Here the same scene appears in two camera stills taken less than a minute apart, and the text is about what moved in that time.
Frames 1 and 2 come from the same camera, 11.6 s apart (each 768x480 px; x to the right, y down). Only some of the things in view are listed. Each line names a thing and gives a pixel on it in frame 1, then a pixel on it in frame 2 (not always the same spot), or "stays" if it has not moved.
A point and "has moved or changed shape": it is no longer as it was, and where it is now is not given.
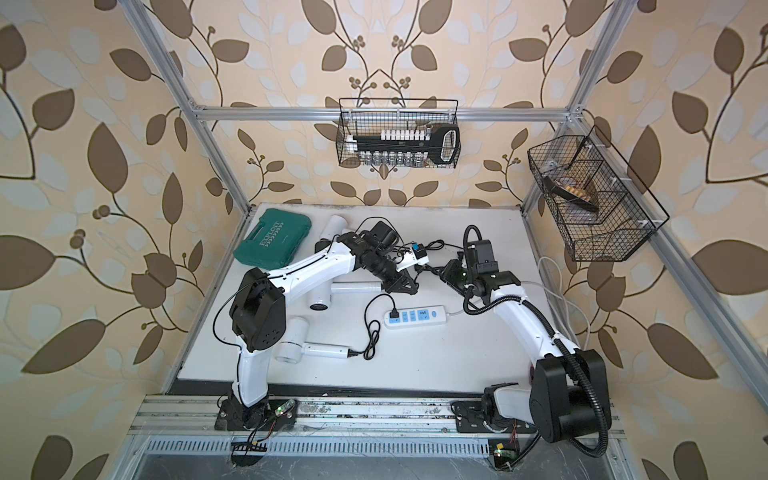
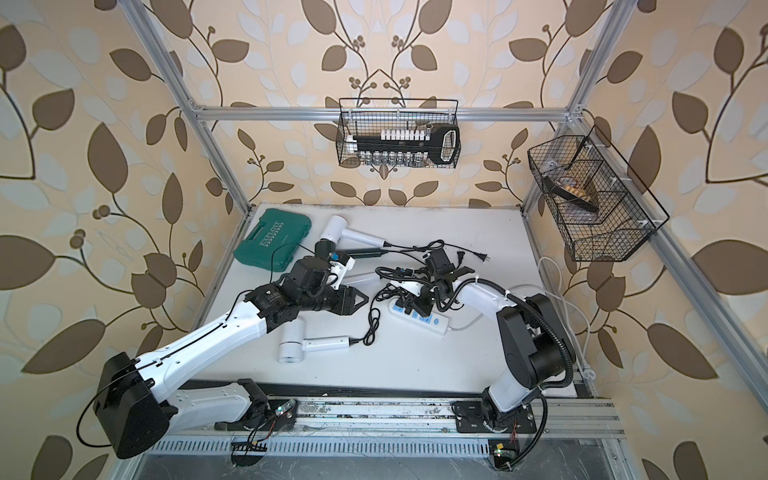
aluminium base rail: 188,427 stays
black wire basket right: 593,206 stays
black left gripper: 399,283 -> 345,296
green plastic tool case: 274,240 stays
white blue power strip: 415,317 has moved or changed shape
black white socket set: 409,147 stays
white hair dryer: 334,225 stays
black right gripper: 452,267 -> 414,301
